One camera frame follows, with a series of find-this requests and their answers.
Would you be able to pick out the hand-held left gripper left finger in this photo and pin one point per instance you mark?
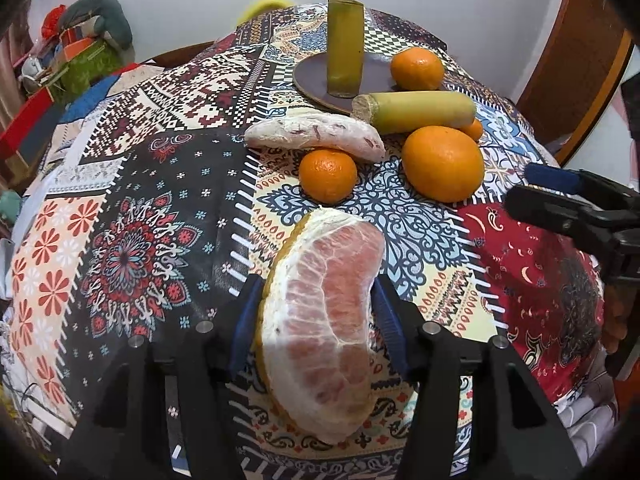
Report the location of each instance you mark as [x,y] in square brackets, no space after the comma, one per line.
[246,327]

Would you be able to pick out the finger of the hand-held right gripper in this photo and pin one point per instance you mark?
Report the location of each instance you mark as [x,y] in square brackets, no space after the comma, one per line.
[547,175]
[545,207]

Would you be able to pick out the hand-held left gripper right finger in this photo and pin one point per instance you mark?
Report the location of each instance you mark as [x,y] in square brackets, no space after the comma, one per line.
[391,330]

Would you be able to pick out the peeled pomelo wedge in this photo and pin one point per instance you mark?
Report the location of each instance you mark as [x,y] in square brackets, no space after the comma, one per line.
[320,320]

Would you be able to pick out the person's right hand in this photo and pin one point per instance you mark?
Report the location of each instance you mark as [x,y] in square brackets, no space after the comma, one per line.
[614,320]

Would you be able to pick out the tiny orange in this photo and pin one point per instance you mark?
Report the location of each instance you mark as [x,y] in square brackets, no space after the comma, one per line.
[474,129]

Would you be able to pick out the large orange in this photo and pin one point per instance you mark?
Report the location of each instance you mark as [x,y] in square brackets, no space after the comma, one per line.
[442,165]

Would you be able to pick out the wooden headboard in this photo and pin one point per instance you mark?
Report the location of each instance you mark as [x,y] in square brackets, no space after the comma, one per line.
[575,60]

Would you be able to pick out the green sugarcane piece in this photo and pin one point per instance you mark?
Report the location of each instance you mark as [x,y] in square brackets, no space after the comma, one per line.
[420,110]
[345,45]

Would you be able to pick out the small mandarin with stem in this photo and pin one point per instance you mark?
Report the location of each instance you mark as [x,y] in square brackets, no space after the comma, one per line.
[327,177]

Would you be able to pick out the medium orange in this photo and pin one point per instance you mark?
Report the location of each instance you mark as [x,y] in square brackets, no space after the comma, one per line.
[417,69]

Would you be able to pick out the patterned patchwork tablecloth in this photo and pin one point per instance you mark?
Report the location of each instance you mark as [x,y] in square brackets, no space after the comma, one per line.
[150,185]

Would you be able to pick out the white cloth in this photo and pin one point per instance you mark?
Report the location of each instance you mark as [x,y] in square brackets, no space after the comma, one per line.
[590,420]

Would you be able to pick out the dark round plate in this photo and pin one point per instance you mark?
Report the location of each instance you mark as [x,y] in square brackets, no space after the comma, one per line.
[310,77]

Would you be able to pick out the teal soft object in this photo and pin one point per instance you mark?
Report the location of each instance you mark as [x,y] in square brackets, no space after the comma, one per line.
[10,207]

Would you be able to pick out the red box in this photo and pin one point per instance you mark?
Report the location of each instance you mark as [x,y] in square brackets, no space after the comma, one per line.
[25,120]

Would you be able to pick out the green box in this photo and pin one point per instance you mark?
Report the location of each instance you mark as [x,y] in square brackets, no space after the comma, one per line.
[87,67]

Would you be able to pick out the yellow fluffy object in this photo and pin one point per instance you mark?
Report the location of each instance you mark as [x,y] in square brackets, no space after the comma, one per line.
[265,4]

